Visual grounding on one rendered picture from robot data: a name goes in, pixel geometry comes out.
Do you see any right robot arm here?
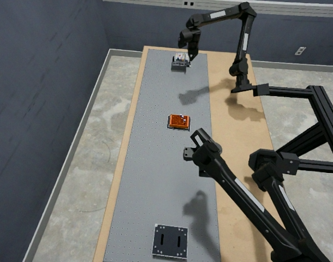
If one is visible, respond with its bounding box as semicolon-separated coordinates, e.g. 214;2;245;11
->
177;2;257;88

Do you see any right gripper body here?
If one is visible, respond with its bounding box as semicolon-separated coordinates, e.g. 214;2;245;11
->
188;41;199;55

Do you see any orange grid rack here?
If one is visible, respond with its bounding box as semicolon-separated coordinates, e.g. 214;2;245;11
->
170;114;189;128

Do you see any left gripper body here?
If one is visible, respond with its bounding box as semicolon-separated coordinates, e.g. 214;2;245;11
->
199;168;210;177

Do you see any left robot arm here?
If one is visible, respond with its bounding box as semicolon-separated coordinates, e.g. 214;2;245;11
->
183;128;330;262

